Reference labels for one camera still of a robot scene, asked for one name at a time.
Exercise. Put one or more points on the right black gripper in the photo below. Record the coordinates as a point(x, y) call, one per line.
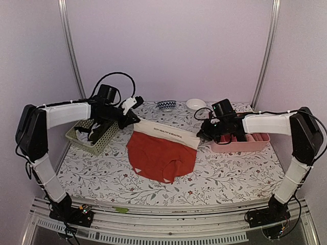
point(204, 132)

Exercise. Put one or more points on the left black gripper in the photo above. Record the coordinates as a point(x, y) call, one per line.
point(129, 120)

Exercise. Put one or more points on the red cloth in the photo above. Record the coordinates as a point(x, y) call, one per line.
point(160, 152)

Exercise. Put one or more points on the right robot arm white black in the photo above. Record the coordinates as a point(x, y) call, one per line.
point(305, 129)

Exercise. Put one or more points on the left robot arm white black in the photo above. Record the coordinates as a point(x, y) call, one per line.
point(32, 132)

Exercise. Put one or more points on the small white bowl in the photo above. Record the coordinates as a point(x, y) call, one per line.
point(195, 104)

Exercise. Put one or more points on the blue white zigzag bowl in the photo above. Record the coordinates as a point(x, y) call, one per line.
point(167, 105)

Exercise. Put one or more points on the pink divided organizer tray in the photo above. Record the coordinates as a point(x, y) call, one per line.
point(253, 142)

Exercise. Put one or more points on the beige perforated plastic basket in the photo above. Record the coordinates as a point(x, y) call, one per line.
point(98, 147)

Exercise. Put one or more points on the green tape piece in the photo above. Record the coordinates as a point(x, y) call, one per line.
point(121, 210)

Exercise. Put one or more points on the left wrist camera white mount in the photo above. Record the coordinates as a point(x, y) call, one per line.
point(131, 103)

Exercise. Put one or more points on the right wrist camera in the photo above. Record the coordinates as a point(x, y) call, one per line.
point(212, 118)

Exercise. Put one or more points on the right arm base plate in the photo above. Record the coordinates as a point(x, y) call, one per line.
point(262, 217)

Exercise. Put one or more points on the front aluminium rail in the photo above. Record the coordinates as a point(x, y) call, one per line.
point(212, 224)

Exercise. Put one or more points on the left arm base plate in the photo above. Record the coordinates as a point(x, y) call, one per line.
point(72, 215)

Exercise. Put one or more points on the left aluminium frame post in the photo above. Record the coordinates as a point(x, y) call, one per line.
point(70, 46)

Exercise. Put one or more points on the aluminium frame post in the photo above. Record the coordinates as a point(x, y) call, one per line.
point(267, 52)
point(70, 46)

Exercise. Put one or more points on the right aluminium frame post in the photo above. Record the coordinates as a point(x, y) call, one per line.
point(267, 52)

